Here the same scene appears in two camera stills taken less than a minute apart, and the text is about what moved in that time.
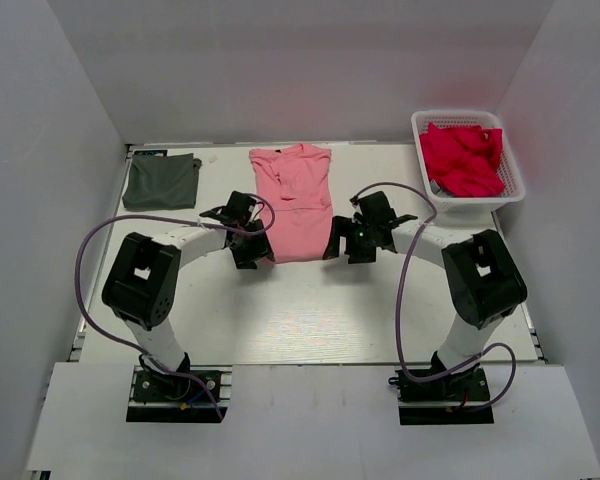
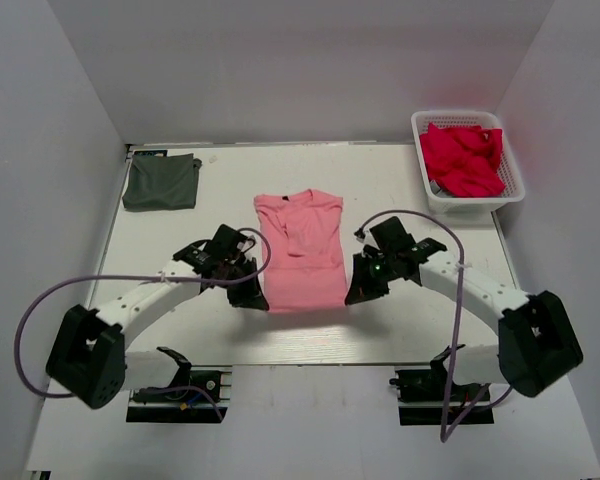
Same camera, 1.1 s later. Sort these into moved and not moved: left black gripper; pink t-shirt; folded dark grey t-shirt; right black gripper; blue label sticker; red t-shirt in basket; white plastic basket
Moved: pink t-shirt; left black gripper; right black gripper
Not moved: blue label sticker; red t-shirt in basket; white plastic basket; folded dark grey t-shirt
